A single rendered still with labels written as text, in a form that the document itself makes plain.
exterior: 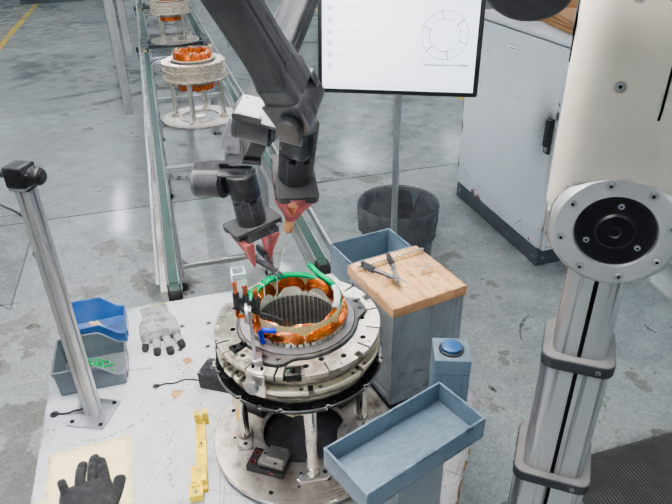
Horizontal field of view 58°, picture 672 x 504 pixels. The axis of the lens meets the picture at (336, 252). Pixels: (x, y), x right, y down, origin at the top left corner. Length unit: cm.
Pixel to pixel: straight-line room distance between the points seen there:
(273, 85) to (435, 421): 62
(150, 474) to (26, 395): 162
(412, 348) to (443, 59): 101
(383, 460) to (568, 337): 35
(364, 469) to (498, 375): 180
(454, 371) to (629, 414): 161
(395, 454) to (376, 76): 134
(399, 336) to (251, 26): 78
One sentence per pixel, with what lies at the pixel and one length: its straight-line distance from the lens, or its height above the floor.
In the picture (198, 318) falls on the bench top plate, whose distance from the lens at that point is 176.
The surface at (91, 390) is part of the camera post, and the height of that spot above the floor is 86.
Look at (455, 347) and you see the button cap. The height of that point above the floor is 104.
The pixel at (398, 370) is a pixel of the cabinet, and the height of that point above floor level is 89.
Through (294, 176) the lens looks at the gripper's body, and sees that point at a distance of 94.
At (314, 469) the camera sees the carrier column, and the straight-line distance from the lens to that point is 126.
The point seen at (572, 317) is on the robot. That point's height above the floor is 125.
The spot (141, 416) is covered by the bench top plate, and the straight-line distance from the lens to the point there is 151.
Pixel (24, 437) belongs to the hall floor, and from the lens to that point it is 276.
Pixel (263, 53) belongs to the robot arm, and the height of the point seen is 164.
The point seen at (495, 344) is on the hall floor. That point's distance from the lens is 292.
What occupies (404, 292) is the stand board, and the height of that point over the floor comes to 106.
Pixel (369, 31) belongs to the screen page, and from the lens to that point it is 204.
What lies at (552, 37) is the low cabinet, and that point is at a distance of 324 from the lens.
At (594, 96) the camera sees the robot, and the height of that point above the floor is 161.
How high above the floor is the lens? 180
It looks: 31 degrees down
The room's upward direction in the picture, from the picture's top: 1 degrees counter-clockwise
